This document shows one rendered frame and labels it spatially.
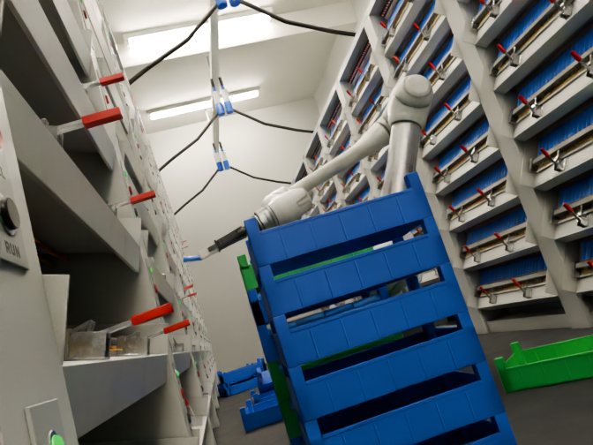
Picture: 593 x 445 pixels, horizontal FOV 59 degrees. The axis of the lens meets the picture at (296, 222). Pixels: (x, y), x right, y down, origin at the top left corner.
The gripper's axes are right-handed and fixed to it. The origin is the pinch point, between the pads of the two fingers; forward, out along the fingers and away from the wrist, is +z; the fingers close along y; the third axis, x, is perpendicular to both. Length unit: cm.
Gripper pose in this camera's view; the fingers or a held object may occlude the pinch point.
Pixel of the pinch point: (207, 251)
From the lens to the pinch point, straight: 185.1
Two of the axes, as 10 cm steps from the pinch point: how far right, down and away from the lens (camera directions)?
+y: 1.4, -2.3, -9.6
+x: 5.1, 8.5, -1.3
